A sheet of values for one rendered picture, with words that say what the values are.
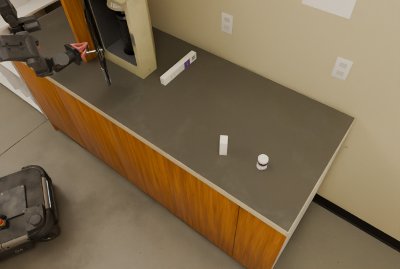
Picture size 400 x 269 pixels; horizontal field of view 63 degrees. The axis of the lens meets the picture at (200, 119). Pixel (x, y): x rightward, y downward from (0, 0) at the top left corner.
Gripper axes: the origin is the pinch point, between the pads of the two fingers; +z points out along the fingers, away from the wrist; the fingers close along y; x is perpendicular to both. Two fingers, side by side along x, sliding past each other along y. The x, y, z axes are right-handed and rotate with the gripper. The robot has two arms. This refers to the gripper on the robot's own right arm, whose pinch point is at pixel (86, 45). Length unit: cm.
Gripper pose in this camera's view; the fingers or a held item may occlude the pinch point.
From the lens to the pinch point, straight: 171.8
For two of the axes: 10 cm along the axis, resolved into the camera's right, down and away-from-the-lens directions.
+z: 6.0, -6.3, 4.9
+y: -0.3, -6.3, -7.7
